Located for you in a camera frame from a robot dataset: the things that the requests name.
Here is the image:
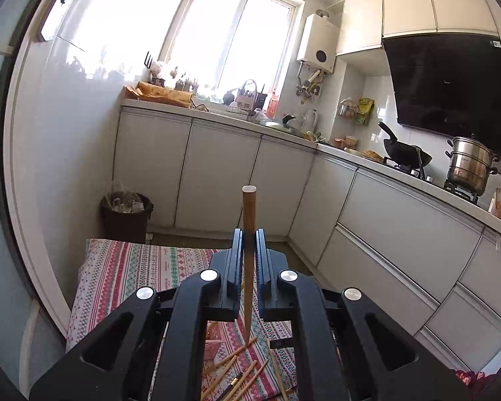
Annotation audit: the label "yellow snack bag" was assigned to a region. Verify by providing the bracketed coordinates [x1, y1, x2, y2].
[355, 98, 374, 126]

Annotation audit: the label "steel steamer pot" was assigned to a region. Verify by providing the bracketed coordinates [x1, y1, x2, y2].
[445, 136, 499, 197]

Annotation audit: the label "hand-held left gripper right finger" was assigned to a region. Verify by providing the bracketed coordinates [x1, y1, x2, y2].
[255, 228, 472, 401]

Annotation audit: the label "black range hood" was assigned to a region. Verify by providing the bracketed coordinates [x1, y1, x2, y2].
[382, 33, 501, 155]

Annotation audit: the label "bunch of chopsticks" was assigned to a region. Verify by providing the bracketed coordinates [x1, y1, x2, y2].
[200, 336, 299, 401]

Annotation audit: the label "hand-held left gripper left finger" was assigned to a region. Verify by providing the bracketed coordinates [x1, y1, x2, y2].
[29, 228, 245, 401]

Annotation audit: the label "wicker basket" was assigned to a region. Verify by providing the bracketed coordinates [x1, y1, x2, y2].
[236, 79, 260, 111]

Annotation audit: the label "black wok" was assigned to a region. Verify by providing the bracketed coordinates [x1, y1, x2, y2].
[378, 122, 433, 168]

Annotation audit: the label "brown paper bags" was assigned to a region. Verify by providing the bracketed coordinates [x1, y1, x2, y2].
[125, 81, 193, 109]

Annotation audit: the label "white kettle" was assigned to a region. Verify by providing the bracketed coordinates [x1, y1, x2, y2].
[303, 109, 320, 133]

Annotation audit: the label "white kitchen cabinets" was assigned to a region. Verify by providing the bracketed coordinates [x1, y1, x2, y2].
[336, 0, 499, 56]
[113, 106, 501, 364]

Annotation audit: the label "white upper kitchen cabinets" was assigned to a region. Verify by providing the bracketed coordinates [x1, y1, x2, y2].
[336, 0, 499, 56]

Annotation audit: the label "white lower kitchen cabinets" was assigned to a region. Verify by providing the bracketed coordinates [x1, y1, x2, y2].
[113, 106, 501, 364]

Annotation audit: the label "striped patterned tablecloth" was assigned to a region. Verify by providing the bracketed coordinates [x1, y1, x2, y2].
[66, 238, 301, 401]

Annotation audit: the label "kitchen window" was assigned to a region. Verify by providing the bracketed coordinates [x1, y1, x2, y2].
[159, 0, 297, 97]

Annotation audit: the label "gas stove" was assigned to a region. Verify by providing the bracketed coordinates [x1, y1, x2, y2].
[382, 156, 485, 205]

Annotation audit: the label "pink patterned box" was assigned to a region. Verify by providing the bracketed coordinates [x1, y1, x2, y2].
[206, 321, 224, 362]

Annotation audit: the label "dark-tipped wooden chopstick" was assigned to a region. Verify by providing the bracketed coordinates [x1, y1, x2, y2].
[241, 185, 258, 340]

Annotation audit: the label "white water heater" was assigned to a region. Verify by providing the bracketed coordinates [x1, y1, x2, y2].
[296, 13, 339, 74]

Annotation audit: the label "dark brown trash bin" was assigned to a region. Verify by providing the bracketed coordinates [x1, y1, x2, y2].
[100, 192, 154, 245]

